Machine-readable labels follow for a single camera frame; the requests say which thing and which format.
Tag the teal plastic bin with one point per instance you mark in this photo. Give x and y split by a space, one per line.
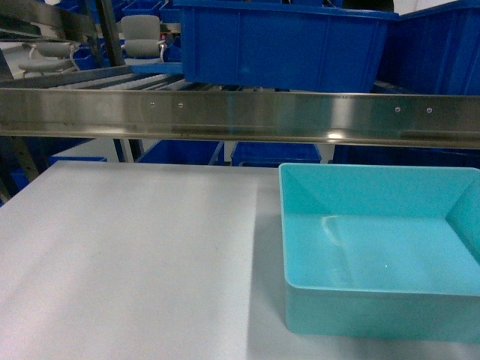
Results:
381 251

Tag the blue bin right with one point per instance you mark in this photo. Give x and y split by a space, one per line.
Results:
434 51

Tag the blue bin below shelf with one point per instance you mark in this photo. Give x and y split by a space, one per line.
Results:
272 154

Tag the large blue bin centre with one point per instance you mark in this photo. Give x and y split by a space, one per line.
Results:
282 46

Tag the grey office chair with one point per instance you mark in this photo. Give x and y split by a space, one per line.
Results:
142 40

